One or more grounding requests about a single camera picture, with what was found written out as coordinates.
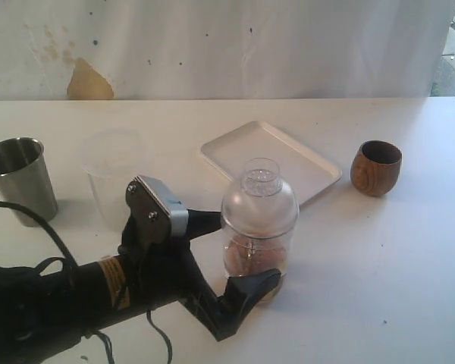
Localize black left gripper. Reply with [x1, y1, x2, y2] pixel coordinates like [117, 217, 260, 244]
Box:
[119, 209, 281, 340]

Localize clear plastic shaker body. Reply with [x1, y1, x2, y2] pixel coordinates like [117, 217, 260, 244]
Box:
[221, 227, 289, 306]

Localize tan wooden pieces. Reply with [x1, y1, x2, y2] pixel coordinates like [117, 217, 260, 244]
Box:
[227, 234, 287, 304]

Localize clear dome shaker lid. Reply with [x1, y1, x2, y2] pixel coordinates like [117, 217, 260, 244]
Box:
[221, 158, 300, 239]

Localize translucent plastic measuring cup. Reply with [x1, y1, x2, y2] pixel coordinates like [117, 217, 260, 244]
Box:
[78, 127, 148, 232]

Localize brown wooden cup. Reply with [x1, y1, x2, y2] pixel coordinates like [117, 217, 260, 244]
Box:
[350, 140, 402, 197]

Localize stainless steel cup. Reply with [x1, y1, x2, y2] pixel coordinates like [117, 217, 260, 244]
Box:
[0, 137, 58, 221]

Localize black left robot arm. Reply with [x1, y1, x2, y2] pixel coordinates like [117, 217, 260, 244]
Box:
[0, 210, 281, 363]

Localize white rectangular tray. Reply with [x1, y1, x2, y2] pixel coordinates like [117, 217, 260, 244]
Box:
[200, 121, 342, 206]

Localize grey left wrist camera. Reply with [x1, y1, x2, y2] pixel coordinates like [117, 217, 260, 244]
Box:
[125, 175, 189, 250]

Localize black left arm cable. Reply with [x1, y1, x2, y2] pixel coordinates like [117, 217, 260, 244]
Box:
[0, 202, 175, 364]

